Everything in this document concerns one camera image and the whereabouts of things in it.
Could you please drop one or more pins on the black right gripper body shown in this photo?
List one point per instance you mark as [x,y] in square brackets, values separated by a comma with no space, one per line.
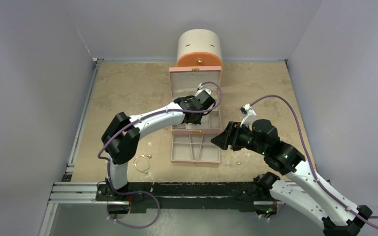
[234,136]

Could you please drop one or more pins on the pink box pull-out drawer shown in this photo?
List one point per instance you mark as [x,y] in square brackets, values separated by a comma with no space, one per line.
[195,149]

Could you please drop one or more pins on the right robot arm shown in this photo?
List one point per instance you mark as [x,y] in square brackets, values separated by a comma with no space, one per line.
[312,195]

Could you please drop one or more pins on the round beige orange box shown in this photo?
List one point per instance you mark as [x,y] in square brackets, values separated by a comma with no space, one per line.
[199,47]

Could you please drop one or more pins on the silver pearl bangle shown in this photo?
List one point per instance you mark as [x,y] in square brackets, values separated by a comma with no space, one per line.
[142,163]

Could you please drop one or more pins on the pink jewelry box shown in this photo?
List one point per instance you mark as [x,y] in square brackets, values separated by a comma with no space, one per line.
[184,82]

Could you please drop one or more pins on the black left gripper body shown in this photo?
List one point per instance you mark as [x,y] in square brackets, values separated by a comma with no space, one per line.
[197,121]

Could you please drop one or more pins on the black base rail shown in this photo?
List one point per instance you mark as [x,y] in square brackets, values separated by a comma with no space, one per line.
[141,196]

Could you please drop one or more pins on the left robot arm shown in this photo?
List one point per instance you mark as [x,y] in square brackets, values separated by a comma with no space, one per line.
[121,138]

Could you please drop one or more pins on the aluminium frame rail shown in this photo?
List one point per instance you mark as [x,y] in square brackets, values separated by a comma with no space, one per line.
[67,193]

